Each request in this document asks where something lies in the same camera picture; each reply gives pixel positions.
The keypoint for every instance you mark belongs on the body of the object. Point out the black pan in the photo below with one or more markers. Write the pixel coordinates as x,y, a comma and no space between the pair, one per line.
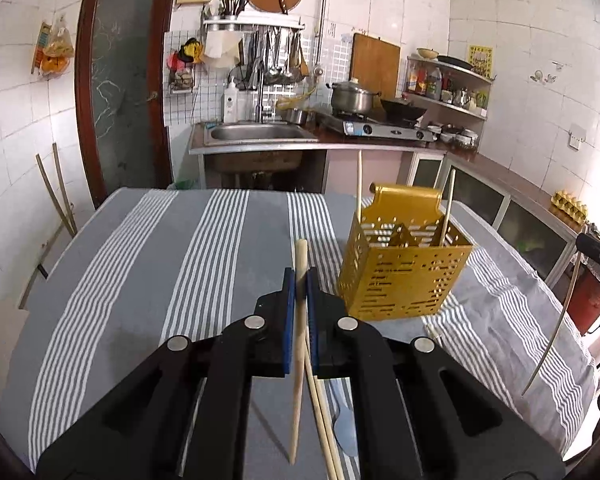
455,62

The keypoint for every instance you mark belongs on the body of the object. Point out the decorative wall hooks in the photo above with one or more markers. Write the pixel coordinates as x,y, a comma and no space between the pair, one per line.
542,77

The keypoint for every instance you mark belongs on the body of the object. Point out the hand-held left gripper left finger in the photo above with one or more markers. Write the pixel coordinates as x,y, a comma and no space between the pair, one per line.
290,310

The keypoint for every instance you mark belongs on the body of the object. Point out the glass door counter cabinets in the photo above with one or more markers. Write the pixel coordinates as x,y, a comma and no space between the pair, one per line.
525,240

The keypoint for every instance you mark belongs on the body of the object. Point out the beige bowl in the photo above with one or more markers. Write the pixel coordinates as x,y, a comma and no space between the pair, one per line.
426,52

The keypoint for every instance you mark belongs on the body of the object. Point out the steel faucet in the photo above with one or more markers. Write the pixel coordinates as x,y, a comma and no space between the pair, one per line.
260,95

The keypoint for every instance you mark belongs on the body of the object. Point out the corner wall shelf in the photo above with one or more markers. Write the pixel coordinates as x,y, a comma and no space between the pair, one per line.
460,106

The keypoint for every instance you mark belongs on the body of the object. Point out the colourful hanging rags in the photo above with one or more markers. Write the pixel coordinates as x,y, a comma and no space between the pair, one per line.
190,51

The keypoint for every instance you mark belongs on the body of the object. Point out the steel cooking pot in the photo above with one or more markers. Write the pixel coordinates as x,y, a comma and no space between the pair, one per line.
350,97

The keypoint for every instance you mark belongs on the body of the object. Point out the bamboo stick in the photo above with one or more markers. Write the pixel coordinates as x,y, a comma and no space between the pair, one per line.
52,190
62,180

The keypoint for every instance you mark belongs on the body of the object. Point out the hanging plastic bag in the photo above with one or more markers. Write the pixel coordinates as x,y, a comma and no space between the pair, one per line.
57,47

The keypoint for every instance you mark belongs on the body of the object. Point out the metal wall pipe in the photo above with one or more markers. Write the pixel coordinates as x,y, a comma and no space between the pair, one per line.
322,10

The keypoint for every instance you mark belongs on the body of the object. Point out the steel kitchen sink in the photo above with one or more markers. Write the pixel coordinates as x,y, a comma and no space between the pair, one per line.
255,132

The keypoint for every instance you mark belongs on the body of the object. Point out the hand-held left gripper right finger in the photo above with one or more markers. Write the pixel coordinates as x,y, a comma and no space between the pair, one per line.
312,320

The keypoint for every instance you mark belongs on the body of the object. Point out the beige wooden chopstick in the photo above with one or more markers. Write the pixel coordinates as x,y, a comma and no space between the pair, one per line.
300,260
327,412
449,195
359,180
315,400
555,330

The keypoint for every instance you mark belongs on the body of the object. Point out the row of hanging kitchen utensils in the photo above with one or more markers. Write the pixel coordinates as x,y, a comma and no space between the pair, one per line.
280,60

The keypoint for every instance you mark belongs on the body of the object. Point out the white soap bottle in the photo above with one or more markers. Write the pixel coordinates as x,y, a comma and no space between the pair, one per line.
230,100

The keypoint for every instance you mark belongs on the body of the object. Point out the steel wall rack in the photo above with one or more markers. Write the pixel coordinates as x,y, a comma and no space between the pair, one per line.
252,22

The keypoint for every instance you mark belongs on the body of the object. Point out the light blue plastic spoon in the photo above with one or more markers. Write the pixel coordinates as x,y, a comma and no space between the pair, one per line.
345,430

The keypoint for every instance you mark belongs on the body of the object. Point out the brown frosted glass door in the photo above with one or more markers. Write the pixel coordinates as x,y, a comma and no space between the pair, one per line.
125,85

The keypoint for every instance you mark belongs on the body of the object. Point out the grey white striped tablecloth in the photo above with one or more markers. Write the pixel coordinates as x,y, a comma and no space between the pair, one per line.
130,285

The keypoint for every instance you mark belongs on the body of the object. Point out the small steel pot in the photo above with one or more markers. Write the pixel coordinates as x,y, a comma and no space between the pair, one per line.
295,115

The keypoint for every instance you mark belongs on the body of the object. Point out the stack of bowls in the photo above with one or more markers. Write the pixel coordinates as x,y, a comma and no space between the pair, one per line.
455,135

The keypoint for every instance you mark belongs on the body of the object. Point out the black wok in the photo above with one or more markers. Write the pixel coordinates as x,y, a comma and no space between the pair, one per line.
402,110

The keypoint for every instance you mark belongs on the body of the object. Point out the white hanging towel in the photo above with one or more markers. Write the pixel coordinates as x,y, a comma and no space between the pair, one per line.
220,50

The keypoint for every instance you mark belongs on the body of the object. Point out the row of condiment bottles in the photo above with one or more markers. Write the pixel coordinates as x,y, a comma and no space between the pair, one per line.
434,82

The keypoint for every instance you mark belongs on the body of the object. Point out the rectangular wooden cutting board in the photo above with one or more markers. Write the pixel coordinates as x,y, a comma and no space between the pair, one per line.
375,65

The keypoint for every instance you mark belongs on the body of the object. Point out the steel gas stove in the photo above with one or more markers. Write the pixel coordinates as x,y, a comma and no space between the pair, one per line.
375,127

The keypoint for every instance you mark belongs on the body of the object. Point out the yellow perforated utensil holder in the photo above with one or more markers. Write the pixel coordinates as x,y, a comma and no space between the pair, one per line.
405,280

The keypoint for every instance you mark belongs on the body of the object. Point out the yellow wall poster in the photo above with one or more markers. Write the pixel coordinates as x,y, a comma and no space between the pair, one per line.
480,60

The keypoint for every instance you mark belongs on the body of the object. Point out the yellow egg tray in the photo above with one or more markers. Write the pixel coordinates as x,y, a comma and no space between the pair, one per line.
570,205

